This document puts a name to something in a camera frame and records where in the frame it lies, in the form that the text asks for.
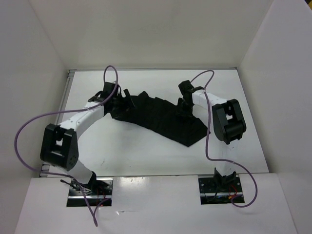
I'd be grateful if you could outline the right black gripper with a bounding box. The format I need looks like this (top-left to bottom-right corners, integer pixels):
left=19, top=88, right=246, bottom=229
left=175, top=97, right=194, bottom=121

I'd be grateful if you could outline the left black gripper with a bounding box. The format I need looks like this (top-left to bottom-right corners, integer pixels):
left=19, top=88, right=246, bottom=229
left=110, top=89, right=136, bottom=118

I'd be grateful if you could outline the black pleated skirt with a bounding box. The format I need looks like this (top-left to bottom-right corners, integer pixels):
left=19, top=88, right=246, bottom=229
left=112, top=91, right=207, bottom=147

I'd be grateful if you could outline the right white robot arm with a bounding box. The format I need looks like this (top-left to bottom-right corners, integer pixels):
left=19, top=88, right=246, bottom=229
left=178, top=87, right=247, bottom=192

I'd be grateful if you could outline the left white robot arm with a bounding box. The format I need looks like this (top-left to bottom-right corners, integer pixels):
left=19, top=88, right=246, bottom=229
left=40, top=89, right=134, bottom=195

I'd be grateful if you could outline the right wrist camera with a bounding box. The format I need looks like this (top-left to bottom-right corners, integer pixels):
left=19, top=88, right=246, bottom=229
left=178, top=80, right=204, bottom=95

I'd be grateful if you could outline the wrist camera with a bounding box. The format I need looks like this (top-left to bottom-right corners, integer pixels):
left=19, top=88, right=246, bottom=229
left=178, top=80, right=204, bottom=95
left=100, top=82, right=120, bottom=99

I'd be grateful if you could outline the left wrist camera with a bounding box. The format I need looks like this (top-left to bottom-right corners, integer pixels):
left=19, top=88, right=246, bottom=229
left=100, top=82, right=120, bottom=99

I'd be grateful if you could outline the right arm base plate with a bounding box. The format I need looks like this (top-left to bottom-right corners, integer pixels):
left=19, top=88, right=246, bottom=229
left=198, top=176, right=245, bottom=205

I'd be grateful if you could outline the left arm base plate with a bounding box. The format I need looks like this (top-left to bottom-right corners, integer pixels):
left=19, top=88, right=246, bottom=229
left=66, top=177, right=114, bottom=207

